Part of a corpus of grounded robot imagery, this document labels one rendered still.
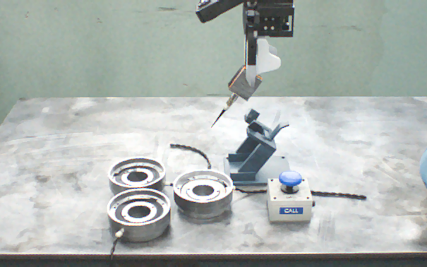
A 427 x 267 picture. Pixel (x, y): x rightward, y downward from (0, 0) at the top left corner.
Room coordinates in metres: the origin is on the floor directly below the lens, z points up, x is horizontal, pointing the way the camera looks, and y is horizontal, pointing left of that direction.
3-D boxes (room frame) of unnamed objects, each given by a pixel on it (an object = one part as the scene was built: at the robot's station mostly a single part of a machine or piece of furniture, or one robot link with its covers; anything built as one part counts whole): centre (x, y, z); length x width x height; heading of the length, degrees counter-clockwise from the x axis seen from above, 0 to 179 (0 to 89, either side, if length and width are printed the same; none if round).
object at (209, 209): (0.88, 0.02, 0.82); 0.10 x 0.10 x 0.04
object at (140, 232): (0.82, 0.13, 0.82); 0.10 x 0.10 x 0.04
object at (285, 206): (0.86, -0.13, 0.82); 0.08 x 0.07 x 0.05; 90
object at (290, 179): (0.86, -0.13, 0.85); 0.04 x 0.04 x 0.05
